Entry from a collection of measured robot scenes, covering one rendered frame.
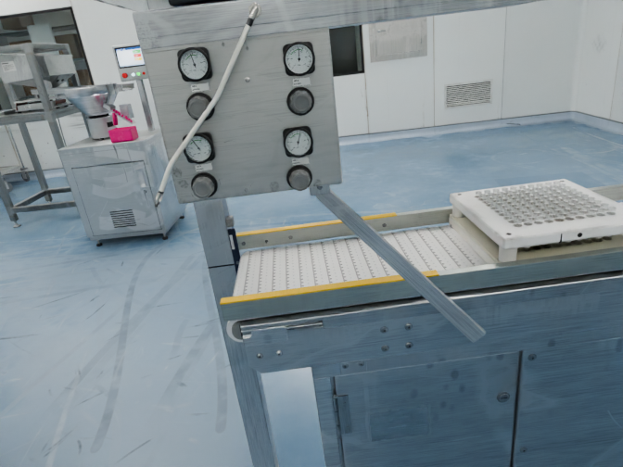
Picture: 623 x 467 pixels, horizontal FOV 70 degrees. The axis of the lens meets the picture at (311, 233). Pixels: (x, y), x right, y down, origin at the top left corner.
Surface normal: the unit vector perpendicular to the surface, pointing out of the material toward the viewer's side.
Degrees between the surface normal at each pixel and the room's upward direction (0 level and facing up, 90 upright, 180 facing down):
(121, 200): 90
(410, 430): 90
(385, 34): 90
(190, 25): 90
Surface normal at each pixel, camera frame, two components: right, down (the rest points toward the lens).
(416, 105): -0.01, 0.39
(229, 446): -0.11, -0.92
